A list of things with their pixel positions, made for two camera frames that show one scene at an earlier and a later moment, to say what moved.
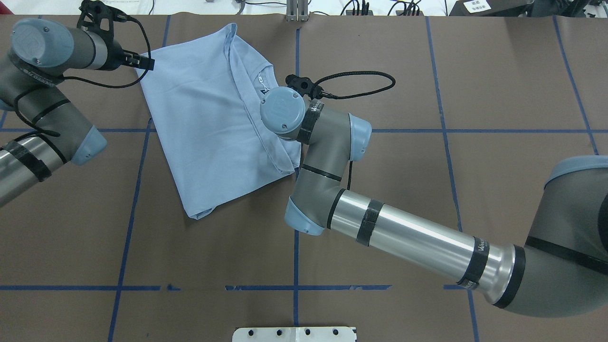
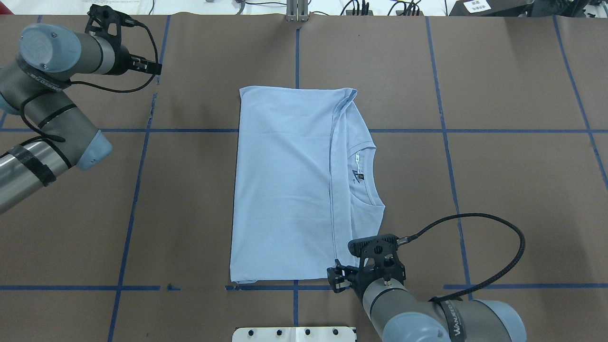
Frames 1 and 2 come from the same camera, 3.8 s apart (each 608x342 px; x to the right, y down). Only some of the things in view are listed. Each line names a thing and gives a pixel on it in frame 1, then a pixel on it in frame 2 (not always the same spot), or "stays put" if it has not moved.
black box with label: x=490 y=8 stays put
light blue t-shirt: x=206 y=96 → x=305 y=183
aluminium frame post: x=297 y=10 stays put
